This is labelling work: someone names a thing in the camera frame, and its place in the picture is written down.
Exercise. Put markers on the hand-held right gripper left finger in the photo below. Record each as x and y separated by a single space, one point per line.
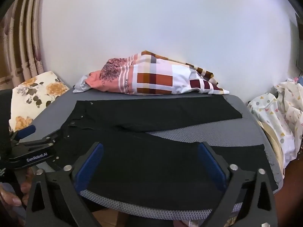
91 167

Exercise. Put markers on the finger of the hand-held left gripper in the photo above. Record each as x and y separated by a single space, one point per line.
27 130
45 141

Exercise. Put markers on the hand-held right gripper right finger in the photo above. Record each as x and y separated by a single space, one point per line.
213 165

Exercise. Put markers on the black pants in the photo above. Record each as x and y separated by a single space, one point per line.
142 165

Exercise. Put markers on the person's left hand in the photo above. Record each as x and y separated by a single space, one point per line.
22 186

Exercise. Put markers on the floral cream pillow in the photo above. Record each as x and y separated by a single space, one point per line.
35 94

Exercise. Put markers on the grey mesh mat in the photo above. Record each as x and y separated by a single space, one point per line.
189 136

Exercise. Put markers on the beige cushion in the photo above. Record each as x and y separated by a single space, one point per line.
272 144

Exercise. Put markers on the light grey cloth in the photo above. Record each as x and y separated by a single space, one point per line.
80 86

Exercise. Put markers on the white cloth with coloured shapes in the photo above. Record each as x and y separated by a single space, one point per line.
279 108

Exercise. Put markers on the beige patterned curtain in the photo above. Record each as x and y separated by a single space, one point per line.
21 40

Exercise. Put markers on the checked orange white pillow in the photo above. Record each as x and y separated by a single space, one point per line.
156 75

